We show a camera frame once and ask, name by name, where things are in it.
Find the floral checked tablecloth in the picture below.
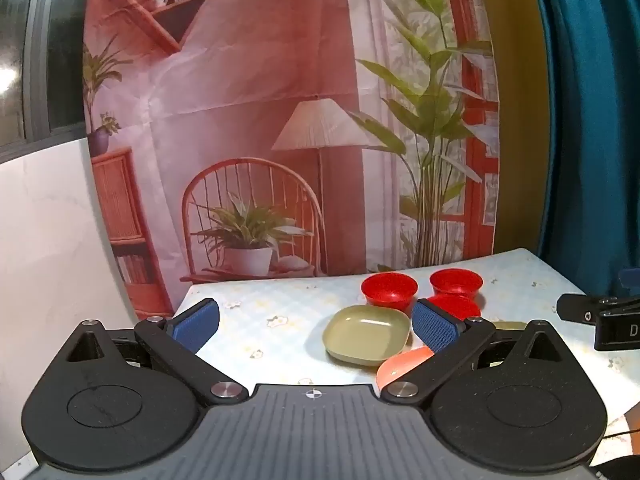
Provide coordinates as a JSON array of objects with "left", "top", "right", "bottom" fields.
[{"left": 172, "top": 247, "right": 640, "bottom": 423}]

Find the dark window frame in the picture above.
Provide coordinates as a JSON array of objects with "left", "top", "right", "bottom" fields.
[{"left": 0, "top": 0, "right": 94, "bottom": 162}]

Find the teal curtain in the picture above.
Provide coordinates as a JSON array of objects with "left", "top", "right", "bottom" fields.
[{"left": 527, "top": 0, "right": 640, "bottom": 303}]

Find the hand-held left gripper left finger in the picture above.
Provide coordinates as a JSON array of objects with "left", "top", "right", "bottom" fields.
[{"left": 64, "top": 298, "right": 249, "bottom": 405}]

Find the red plastic bowl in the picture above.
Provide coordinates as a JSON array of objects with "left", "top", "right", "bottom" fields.
[
  {"left": 360, "top": 272, "right": 419, "bottom": 312},
  {"left": 429, "top": 268, "right": 484, "bottom": 299},
  {"left": 426, "top": 294, "right": 482, "bottom": 322}
]

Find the olive yellow curtain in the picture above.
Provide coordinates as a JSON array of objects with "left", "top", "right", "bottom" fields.
[{"left": 472, "top": 0, "right": 557, "bottom": 262}]

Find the orange plastic plate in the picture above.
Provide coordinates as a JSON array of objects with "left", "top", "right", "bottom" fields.
[{"left": 376, "top": 345, "right": 437, "bottom": 391}]

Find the printed room scene backdrop cloth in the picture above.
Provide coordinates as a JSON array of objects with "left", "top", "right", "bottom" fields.
[{"left": 82, "top": 0, "right": 502, "bottom": 322}]

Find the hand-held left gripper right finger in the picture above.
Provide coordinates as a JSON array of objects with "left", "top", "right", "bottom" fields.
[{"left": 381, "top": 298, "right": 566, "bottom": 405}]

